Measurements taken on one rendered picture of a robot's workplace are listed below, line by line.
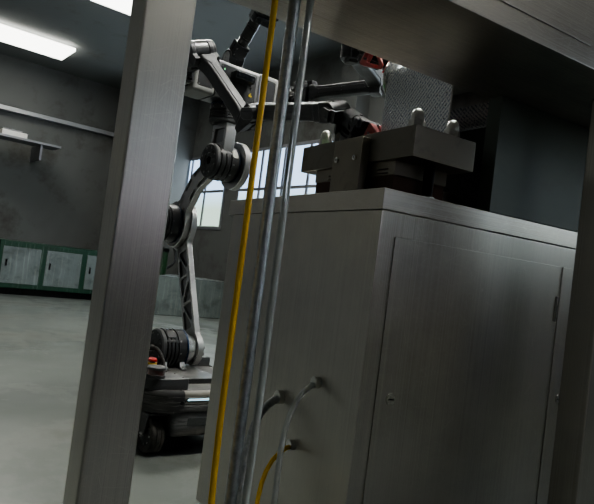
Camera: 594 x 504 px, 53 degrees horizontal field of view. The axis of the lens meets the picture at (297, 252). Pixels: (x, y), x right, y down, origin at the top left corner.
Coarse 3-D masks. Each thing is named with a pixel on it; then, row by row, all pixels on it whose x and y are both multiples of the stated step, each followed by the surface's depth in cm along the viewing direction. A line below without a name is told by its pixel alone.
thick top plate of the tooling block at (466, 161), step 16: (400, 128) 116; (416, 128) 112; (320, 144) 140; (384, 144) 119; (400, 144) 115; (416, 144) 112; (432, 144) 114; (448, 144) 116; (464, 144) 118; (304, 160) 145; (320, 160) 139; (368, 160) 123; (384, 160) 119; (400, 160) 117; (416, 160) 115; (432, 160) 114; (448, 160) 116; (464, 160) 119
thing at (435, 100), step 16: (400, 96) 148; (416, 96) 143; (432, 96) 138; (448, 96) 134; (384, 112) 153; (400, 112) 147; (432, 112) 138; (448, 112) 133; (384, 128) 152; (432, 128) 137
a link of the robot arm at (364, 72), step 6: (342, 48) 181; (348, 48) 180; (342, 54) 181; (348, 54) 180; (342, 60) 184; (354, 66) 194; (360, 66) 193; (360, 72) 200; (366, 72) 200; (372, 72) 200; (378, 72) 207; (366, 78) 207; (372, 78) 207; (378, 78) 209; (366, 84) 214; (372, 84) 213; (378, 84) 212; (372, 90) 214; (378, 90) 214; (372, 96) 220; (378, 96) 219
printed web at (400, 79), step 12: (396, 72) 151; (408, 72) 147; (396, 84) 150; (408, 84) 146; (420, 84) 142; (432, 84) 139; (456, 96) 148; (468, 96) 145; (480, 96) 142; (456, 108) 148; (468, 108) 144; (480, 108) 141; (456, 120) 148; (468, 120) 145; (480, 120) 142
